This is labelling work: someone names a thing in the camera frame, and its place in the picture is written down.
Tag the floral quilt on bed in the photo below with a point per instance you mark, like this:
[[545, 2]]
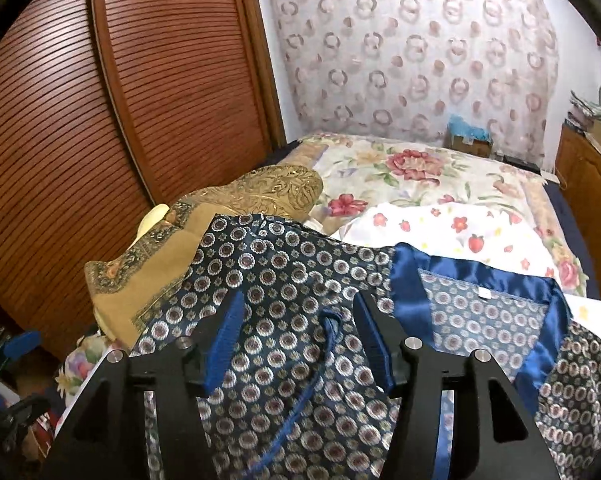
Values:
[[359, 172]]

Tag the white strawberry flower sheet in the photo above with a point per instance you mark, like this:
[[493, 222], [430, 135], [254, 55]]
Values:
[[460, 239]]

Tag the wooden sideboard cabinet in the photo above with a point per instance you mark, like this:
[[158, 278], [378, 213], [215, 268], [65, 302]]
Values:
[[578, 167]]

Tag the stack of folded papers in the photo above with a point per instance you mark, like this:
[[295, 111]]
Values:
[[583, 113]]

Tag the cardboard box with blue cloth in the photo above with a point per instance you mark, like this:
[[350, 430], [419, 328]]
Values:
[[465, 138]]

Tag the brown louvered wardrobe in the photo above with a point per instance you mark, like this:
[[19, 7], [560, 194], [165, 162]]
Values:
[[108, 108]]

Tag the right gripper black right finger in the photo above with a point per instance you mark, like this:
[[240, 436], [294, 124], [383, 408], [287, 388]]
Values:
[[493, 436]]

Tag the navy patterned satin pajama top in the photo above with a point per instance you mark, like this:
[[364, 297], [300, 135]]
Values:
[[298, 396]]

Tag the pink circle patterned curtain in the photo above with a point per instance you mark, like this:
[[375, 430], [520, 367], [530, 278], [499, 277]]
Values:
[[403, 69]]

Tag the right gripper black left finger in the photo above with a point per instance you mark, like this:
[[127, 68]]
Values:
[[102, 436]]

